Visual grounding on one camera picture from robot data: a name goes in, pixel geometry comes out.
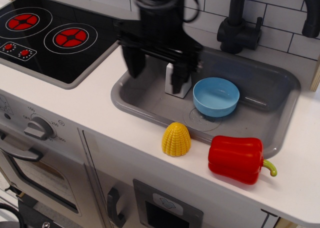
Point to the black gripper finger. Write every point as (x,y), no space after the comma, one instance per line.
(180,78)
(135,60)

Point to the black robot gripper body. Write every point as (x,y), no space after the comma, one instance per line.
(162,37)

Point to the yellow toy corn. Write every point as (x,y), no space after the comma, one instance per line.
(176,140)

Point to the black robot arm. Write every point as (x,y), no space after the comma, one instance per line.
(161,7)

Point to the blue plastic bowl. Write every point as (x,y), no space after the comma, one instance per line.
(215,97)

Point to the grey plastic sink basin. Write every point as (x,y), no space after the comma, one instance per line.
(268,95)

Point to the white salt shaker silver cap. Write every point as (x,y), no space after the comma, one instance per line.
(169,87)

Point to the dark grey toy faucet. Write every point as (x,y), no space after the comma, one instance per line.
(235,35)

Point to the black toy stovetop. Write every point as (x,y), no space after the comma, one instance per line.
(55,42)

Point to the red toy bell pepper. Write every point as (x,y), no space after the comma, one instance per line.
(238,158)

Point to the grey oven knob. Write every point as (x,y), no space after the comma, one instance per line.
(38,128)

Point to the grey dishwasher panel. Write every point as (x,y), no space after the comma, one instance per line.
(157,209)

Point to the oven door window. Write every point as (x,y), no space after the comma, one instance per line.
(46,179)

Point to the grey oven door handle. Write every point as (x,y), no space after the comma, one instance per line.
(29,155)

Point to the grey dishwasher door handle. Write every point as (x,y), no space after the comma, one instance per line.
(117,219)

